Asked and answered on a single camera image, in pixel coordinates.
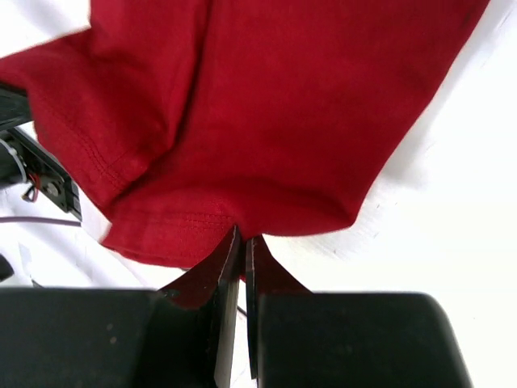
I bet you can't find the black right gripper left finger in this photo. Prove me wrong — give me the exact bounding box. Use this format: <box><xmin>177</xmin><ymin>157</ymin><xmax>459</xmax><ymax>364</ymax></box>
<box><xmin>1</xmin><ymin>228</ymin><xmax>242</xmax><ymax>387</ymax></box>

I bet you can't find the red t shirt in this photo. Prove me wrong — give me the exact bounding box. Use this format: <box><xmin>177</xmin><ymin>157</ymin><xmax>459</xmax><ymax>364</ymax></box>
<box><xmin>0</xmin><ymin>0</ymin><xmax>492</xmax><ymax>284</ymax></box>

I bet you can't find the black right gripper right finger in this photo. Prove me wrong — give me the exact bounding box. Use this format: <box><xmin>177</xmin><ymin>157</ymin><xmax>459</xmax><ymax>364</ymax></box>
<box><xmin>246</xmin><ymin>237</ymin><xmax>472</xmax><ymax>388</ymax></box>

